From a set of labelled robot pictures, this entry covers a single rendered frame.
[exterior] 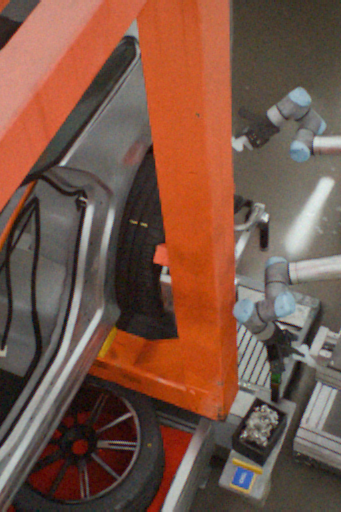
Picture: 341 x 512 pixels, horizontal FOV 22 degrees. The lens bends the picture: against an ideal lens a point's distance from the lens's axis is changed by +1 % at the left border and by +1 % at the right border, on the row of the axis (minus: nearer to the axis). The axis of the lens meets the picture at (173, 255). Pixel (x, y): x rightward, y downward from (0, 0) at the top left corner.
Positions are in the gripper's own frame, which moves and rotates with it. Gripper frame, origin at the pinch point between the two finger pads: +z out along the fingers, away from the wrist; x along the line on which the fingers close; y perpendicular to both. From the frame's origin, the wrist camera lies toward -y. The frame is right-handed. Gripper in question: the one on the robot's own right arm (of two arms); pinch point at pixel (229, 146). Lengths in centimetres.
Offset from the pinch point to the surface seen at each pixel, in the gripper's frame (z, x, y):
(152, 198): 29.7, -21.5, 2.6
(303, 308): 44, 88, 68
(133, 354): 75, -18, 48
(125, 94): 4, -51, -25
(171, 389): 68, -20, 67
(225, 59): -50, -114, 8
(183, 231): -5, -88, 31
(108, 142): 14, -59, -13
